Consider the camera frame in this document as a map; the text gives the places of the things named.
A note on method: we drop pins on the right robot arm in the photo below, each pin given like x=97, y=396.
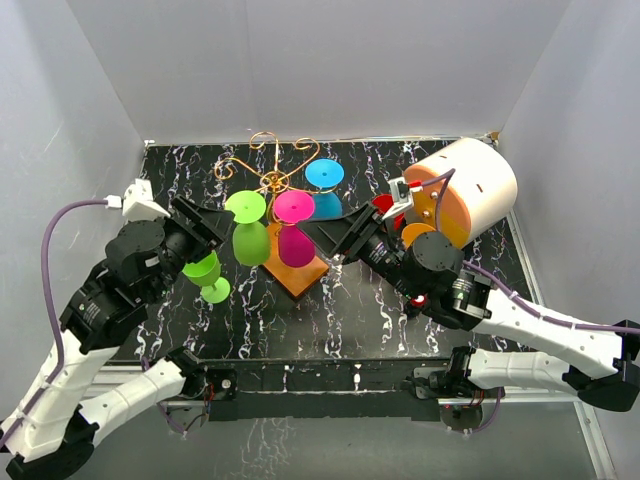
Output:
x=594, y=362

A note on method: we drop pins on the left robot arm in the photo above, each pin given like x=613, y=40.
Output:
x=55, y=429

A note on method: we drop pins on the orange and white cylinder box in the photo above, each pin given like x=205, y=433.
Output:
x=482, y=190

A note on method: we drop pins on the orange plastic wine glass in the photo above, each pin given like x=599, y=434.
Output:
x=412, y=231

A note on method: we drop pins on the green plastic wine glass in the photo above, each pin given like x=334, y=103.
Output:
x=250, y=239
x=206, y=274

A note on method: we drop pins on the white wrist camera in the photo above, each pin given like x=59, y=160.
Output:
x=401, y=193
x=137, y=203

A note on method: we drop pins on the pink plastic wine glass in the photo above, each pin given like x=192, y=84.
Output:
x=294, y=247

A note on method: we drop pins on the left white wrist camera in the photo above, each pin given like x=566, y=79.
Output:
x=137, y=203

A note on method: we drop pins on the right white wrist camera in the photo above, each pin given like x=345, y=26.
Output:
x=401, y=193

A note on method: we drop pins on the red plastic wine glass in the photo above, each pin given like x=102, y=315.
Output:
x=383, y=203

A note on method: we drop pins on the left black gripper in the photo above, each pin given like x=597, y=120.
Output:
x=210, y=226

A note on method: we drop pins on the blue plastic wine glass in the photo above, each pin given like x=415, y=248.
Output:
x=325, y=175

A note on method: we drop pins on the gold wire wine glass rack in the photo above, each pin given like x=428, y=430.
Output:
x=267, y=217

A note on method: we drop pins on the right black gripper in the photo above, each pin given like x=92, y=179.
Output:
x=336, y=236

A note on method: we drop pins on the small red black button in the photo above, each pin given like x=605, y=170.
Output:
x=414, y=307

